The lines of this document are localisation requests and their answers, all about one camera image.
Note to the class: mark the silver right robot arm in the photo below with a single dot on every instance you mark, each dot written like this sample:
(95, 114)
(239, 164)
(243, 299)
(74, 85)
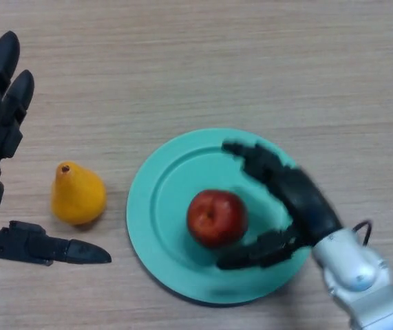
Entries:
(361, 275)

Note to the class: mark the red apple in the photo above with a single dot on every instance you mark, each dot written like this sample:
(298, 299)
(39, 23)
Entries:
(213, 220)

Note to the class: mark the green round plate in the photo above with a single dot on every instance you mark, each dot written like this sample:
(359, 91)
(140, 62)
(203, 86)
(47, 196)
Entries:
(168, 192)

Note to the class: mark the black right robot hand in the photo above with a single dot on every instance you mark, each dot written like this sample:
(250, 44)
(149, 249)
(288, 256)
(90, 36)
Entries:
(306, 203)

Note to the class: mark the yellow pear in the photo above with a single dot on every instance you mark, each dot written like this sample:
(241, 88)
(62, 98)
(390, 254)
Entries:
(77, 196)

